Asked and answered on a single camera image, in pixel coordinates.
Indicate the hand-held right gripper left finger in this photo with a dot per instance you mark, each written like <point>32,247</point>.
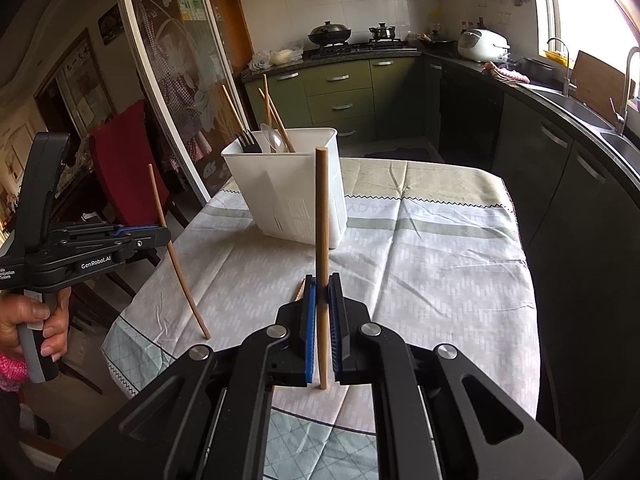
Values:
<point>311,330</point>

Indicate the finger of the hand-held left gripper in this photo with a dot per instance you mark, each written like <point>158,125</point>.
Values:
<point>150,244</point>
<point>100,230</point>

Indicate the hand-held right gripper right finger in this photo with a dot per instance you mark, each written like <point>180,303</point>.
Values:
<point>336,330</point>

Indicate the light bamboo chopstick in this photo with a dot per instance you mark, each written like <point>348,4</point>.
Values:
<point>322,210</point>
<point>180,270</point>
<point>267,97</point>
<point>234,107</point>

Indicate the chopstick with reddish tip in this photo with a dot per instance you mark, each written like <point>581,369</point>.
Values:
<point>300,291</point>
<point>277,120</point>

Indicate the white plastic utensil holder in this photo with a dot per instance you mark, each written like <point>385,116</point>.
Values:
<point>285,195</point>

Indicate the black plastic fork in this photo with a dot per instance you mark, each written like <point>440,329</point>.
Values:
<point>249,142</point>

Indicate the clear plastic spoon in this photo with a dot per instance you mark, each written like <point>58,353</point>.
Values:
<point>272,139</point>

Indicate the person's left forearm pink sleeve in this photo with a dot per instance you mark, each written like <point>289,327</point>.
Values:
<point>10,372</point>

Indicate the person's left hand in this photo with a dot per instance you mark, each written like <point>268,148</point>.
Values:
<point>55,325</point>

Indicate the wooden chair with red cover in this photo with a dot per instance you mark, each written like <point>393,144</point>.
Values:
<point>130,160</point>

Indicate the framed calligraphy picture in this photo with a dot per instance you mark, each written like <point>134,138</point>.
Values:
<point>85,85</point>

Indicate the pale patterned tablecloth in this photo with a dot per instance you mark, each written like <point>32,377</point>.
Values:
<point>440,270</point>

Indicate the checkered hanging apron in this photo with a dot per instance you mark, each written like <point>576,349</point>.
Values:
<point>175,90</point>

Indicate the flower print sliding glass door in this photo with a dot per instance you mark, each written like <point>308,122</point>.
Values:
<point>170,60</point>

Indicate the white plastic bag blue print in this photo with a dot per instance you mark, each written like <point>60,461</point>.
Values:
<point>260,62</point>

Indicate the clear bag with yellow food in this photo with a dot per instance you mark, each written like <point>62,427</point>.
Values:
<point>285,56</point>

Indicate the green base cabinets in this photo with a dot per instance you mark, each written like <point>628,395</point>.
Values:
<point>340,95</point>

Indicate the dark base cabinets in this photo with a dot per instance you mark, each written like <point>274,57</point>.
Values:
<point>560,210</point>

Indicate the black wok with lid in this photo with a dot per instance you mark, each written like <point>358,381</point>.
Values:
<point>327,34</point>

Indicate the gas stove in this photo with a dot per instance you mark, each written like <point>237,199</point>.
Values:
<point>370,47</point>

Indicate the small black pot with lid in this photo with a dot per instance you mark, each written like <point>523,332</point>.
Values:
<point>382,32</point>

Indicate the black frying pan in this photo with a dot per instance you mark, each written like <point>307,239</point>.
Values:
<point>437,44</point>

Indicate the pink cloth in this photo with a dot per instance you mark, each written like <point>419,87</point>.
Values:
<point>505,72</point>

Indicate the seasoning bottles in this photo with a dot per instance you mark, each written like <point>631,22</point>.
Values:
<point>436,27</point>

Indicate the white rice cooker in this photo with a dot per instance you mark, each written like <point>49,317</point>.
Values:
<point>482,45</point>

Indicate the dark stone countertop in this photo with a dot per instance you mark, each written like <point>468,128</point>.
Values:
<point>600,135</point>

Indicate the black cooking pot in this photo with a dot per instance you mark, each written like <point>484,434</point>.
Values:
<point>537,69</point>

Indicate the double steel sink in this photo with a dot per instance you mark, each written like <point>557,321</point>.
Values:
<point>580,105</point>

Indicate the small steel faucet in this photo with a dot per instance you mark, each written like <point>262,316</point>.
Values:
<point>566,70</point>

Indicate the yellow sponge holder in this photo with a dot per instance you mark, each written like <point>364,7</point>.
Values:
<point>555,56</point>

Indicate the wooden cutting board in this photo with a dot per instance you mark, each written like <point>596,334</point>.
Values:
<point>595,80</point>

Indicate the tall steel faucet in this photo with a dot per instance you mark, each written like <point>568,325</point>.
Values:
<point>627,90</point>

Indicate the kitchen window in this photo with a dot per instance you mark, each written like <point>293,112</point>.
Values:
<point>590,5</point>

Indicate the dark wall poster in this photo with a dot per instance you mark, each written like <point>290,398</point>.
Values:
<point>110,25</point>

